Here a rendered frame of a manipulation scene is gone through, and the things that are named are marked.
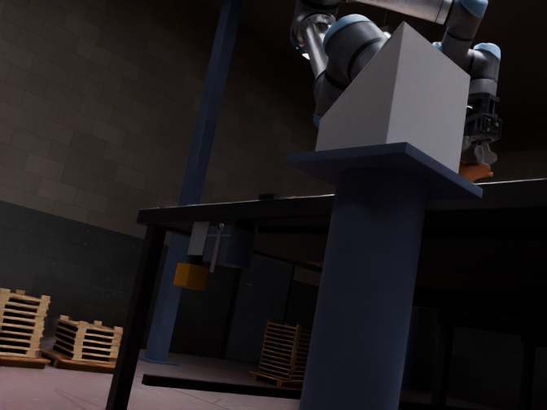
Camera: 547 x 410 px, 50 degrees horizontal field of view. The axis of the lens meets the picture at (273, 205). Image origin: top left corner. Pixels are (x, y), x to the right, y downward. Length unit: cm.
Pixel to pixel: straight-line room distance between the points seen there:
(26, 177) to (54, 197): 35
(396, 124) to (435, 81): 16
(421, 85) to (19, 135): 568
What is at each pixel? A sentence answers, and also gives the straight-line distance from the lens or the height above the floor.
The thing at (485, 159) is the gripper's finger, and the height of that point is 109.
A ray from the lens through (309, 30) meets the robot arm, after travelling 164.
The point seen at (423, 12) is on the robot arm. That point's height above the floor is 140.
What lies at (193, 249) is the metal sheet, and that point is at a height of 75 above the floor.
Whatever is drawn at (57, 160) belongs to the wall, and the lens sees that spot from 668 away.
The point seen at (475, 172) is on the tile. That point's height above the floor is 104.
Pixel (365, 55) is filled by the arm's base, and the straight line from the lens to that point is 122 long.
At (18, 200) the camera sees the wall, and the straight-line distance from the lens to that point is 650.
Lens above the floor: 55
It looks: 11 degrees up
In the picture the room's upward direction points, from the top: 11 degrees clockwise
